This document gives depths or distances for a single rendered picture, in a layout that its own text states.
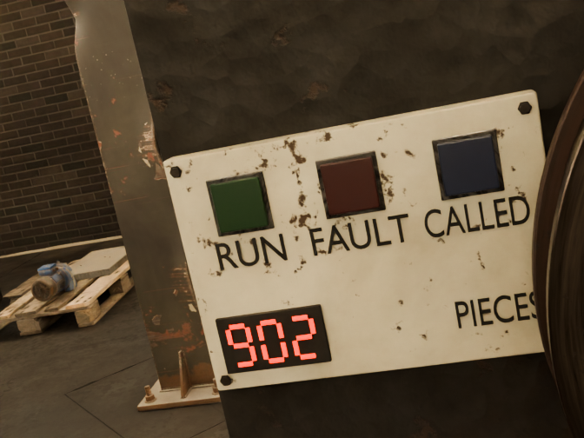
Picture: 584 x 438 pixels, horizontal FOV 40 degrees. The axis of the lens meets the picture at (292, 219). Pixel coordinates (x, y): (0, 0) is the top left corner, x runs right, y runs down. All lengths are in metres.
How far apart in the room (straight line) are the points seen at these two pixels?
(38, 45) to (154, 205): 4.26
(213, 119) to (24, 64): 6.82
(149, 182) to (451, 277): 2.68
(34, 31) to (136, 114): 4.22
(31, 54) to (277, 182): 6.83
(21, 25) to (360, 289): 6.89
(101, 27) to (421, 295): 2.71
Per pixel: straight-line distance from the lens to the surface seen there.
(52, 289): 4.94
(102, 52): 3.20
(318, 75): 0.56
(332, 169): 0.54
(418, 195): 0.55
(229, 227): 0.57
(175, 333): 3.35
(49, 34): 7.26
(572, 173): 0.41
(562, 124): 0.48
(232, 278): 0.58
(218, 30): 0.57
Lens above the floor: 1.30
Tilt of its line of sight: 12 degrees down
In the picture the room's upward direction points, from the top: 12 degrees counter-clockwise
